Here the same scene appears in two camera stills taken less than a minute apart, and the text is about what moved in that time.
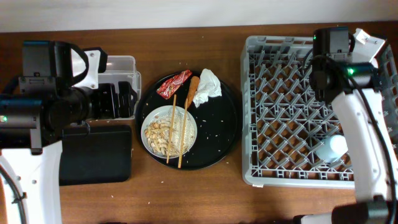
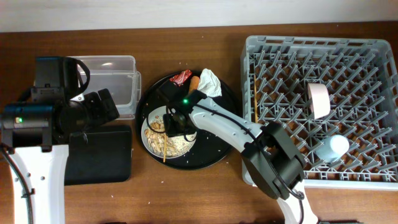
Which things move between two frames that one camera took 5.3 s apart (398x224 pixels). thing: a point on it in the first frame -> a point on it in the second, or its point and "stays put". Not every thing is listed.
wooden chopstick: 172,122 -> 165,145
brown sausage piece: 194,80 stays put
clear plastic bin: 122,68 stays put
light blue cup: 330,149 stays put
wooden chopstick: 183,132 -> 255,100
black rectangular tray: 97,154 stays put
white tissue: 208,86 stays put
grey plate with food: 156,127 stays put
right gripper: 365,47 -> 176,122
